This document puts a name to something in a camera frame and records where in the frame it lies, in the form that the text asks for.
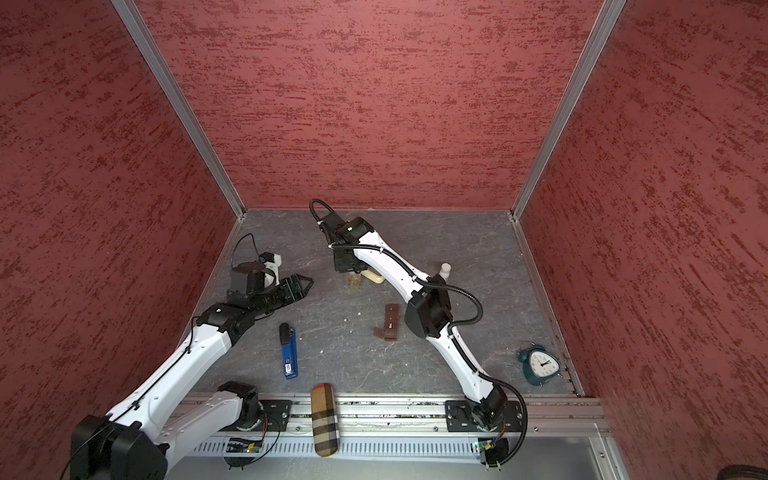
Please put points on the corner aluminium profile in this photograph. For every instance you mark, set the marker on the corner aluminium profile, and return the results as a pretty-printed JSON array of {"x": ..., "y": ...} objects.
[
  {"x": 600, "y": 32},
  {"x": 132, "y": 19}
]

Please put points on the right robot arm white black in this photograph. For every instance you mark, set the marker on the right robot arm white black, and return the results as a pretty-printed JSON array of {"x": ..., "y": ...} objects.
[{"x": 357, "y": 247}]

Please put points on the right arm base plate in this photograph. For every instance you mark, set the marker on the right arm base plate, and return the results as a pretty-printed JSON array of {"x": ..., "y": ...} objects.
[{"x": 459, "y": 418}]

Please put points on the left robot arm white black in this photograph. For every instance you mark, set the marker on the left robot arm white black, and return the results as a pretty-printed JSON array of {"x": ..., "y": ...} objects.
[{"x": 140, "y": 439}]

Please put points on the clear amber pill bottle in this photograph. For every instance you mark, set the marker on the clear amber pill bottle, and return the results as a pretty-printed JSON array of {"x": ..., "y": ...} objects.
[{"x": 354, "y": 281}]

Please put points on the right corner aluminium profile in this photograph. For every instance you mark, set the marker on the right corner aluminium profile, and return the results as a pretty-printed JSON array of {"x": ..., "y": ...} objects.
[{"x": 600, "y": 32}]

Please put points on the aluminium front rail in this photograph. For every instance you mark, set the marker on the aluminium front rail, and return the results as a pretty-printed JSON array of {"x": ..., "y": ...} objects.
[{"x": 401, "y": 428}]

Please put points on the plaid glasses case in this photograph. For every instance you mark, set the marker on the plaid glasses case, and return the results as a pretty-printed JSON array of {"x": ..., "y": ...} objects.
[{"x": 324, "y": 421}]

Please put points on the left circuit board with wires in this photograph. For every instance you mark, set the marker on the left circuit board with wires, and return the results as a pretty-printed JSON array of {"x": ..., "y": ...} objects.
[{"x": 247, "y": 451}]

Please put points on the brown weekly pill organizer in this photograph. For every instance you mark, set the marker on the brown weekly pill organizer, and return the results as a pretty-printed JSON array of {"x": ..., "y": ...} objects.
[{"x": 388, "y": 332}]

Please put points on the circuit board with wires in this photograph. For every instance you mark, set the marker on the circuit board with wires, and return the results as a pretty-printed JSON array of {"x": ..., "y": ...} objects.
[
  {"x": 497, "y": 451},
  {"x": 247, "y": 451}
]

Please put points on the right circuit board with wires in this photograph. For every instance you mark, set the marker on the right circuit board with wires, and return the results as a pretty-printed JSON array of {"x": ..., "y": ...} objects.
[{"x": 497, "y": 451}]

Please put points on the yellow calculator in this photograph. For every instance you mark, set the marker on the yellow calculator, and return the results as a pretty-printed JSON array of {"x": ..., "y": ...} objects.
[{"x": 373, "y": 276}]

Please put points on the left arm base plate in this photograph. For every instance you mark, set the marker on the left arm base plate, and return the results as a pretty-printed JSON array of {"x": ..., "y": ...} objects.
[{"x": 270, "y": 415}]

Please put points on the left corner aluminium profile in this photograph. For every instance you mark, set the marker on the left corner aluminium profile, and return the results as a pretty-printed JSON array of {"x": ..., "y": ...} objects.
[{"x": 132, "y": 19}]

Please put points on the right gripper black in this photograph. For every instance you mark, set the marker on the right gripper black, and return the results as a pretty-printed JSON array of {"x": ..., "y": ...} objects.
[{"x": 343, "y": 265}]

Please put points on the teal alarm clock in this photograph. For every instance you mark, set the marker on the teal alarm clock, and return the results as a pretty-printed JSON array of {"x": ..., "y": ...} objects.
[{"x": 539, "y": 366}]

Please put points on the white pill bottle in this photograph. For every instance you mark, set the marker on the white pill bottle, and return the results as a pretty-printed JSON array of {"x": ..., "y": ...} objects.
[{"x": 444, "y": 272}]

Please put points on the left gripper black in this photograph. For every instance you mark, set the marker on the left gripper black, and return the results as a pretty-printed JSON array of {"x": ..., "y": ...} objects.
[{"x": 289, "y": 289}]

